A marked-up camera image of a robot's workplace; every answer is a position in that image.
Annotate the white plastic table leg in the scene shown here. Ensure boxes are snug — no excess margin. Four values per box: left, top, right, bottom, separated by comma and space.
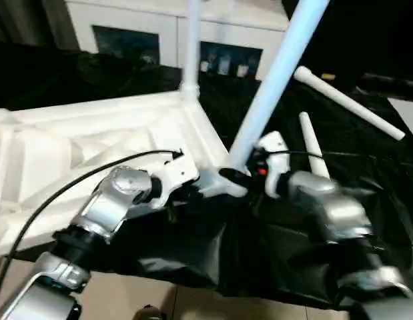
178, 0, 207, 102
222, 0, 331, 179
298, 111, 332, 181
294, 65, 406, 142

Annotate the black work mat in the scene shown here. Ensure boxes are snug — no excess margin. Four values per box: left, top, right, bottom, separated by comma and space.
0, 41, 413, 311

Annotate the flat white board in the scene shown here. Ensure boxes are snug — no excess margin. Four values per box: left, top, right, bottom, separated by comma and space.
389, 97, 413, 137

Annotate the white cabinet with glass doors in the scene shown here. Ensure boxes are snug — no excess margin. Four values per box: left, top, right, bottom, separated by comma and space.
62, 0, 291, 82

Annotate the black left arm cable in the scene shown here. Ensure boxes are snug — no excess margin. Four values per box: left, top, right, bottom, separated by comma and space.
0, 149, 187, 315

